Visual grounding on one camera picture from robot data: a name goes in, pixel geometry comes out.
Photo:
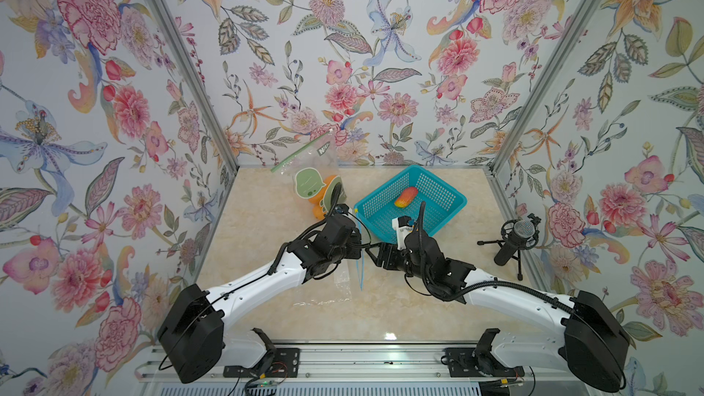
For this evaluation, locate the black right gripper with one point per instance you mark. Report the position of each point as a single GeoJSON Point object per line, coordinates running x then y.
{"type": "Point", "coordinates": [386, 248]}

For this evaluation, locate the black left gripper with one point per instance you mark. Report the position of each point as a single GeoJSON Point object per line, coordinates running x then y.
{"type": "Point", "coordinates": [356, 241]}

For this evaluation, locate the clear green-print zip bag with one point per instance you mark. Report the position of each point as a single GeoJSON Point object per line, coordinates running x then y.
{"type": "Point", "coordinates": [304, 172]}

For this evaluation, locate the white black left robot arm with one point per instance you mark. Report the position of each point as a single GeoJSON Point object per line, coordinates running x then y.
{"type": "Point", "coordinates": [194, 333]}

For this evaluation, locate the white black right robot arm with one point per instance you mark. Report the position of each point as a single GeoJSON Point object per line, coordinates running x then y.
{"type": "Point", "coordinates": [581, 335]}

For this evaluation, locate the clear blue-zipper zip bag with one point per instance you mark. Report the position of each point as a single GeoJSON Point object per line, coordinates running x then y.
{"type": "Point", "coordinates": [340, 283]}

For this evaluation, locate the red mango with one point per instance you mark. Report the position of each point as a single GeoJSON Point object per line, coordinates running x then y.
{"type": "Point", "coordinates": [406, 197]}

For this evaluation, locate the teal plastic basket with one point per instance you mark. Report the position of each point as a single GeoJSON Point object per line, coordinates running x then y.
{"type": "Point", "coordinates": [442, 203]}

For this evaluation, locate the black microphone on tripod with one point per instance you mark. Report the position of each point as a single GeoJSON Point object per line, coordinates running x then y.
{"type": "Point", "coordinates": [516, 236]}

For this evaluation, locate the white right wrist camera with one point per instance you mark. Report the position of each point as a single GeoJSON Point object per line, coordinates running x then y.
{"type": "Point", "coordinates": [403, 226]}

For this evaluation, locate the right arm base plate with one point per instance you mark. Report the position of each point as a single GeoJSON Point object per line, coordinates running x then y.
{"type": "Point", "coordinates": [478, 361]}

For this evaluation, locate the aluminium front rail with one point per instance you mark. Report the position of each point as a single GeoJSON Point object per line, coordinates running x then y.
{"type": "Point", "coordinates": [357, 369]}

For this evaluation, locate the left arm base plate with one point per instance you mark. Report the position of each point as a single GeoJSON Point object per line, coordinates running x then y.
{"type": "Point", "coordinates": [252, 354]}

